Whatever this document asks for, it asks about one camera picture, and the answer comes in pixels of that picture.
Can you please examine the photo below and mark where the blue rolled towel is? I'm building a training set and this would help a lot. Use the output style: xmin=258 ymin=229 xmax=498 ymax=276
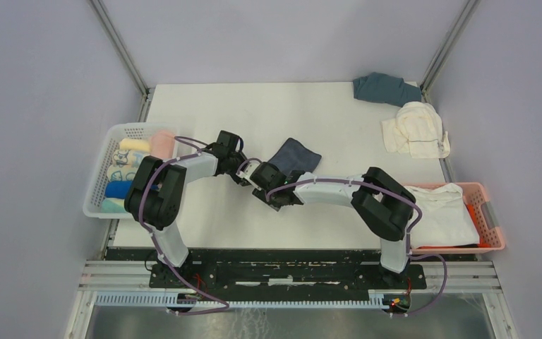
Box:
xmin=104 ymin=181 xmax=133 ymax=200

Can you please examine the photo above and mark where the white cable duct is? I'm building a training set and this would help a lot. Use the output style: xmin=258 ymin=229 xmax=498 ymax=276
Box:
xmin=95 ymin=292 xmax=388 ymax=310

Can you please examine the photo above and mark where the teal blue towel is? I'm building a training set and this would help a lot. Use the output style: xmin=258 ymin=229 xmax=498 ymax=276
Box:
xmin=352 ymin=72 xmax=422 ymax=107

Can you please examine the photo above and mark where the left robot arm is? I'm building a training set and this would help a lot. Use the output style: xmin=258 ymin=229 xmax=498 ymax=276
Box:
xmin=124 ymin=131 xmax=250 ymax=287

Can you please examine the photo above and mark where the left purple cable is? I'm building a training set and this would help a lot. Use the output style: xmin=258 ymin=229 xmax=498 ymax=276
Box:
xmin=138 ymin=136 xmax=231 ymax=316

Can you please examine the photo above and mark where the cream white towel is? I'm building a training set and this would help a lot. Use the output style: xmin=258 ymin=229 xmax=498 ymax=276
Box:
xmin=380 ymin=102 xmax=451 ymax=159

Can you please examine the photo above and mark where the orange item in basket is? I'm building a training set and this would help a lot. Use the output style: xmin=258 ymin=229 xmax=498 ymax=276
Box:
xmin=465 ymin=203 xmax=490 ymax=248

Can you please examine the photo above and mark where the white towel in basket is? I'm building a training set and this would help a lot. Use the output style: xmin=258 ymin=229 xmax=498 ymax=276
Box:
xmin=406 ymin=183 xmax=479 ymax=249

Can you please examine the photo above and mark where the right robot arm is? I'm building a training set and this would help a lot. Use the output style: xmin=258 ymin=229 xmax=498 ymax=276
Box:
xmin=238 ymin=162 xmax=423 ymax=288

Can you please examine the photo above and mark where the dark blue towel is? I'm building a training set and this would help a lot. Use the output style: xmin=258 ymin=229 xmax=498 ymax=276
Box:
xmin=268 ymin=138 xmax=322 ymax=175

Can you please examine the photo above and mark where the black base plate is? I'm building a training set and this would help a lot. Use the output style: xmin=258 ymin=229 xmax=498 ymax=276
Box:
xmin=104 ymin=249 xmax=429 ymax=303

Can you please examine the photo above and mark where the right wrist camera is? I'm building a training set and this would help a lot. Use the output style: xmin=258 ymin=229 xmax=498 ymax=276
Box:
xmin=237 ymin=162 xmax=260 ymax=190

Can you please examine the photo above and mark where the pink plastic basket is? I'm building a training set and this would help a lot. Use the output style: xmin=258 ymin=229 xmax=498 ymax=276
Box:
xmin=406 ymin=182 xmax=505 ymax=254

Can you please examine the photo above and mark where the white plastic basket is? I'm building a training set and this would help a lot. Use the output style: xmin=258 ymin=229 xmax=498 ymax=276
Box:
xmin=83 ymin=122 xmax=179 ymax=220

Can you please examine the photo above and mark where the patterned rolled towel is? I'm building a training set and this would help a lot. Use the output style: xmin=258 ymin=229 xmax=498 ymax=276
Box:
xmin=112 ymin=150 xmax=149 ymax=168
xmin=107 ymin=165 xmax=138 ymax=182

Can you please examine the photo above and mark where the pink towel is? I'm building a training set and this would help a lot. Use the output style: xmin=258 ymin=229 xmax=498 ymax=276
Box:
xmin=150 ymin=130 xmax=176 ymax=159

